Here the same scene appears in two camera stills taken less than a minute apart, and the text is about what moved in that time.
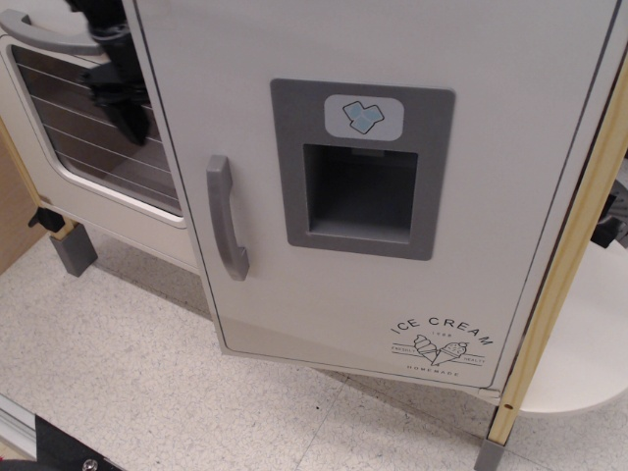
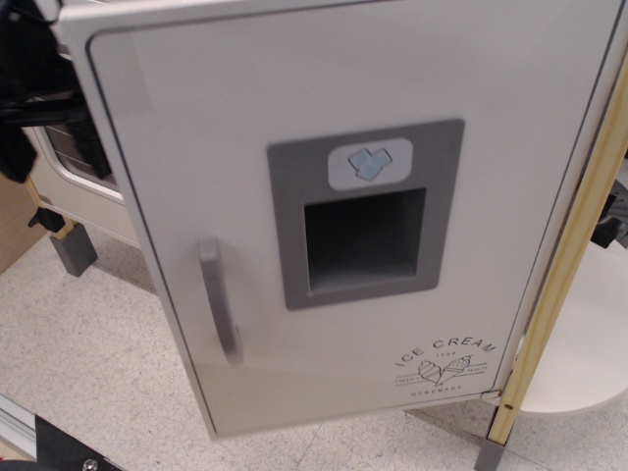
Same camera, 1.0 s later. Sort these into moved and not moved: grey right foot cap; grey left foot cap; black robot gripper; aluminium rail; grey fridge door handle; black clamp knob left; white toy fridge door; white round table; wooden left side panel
Moved: grey fridge door handle; black robot gripper; white toy fridge door
Not moved: aluminium rail; black clamp knob left; grey left foot cap; grey right foot cap; wooden left side panel; white round table
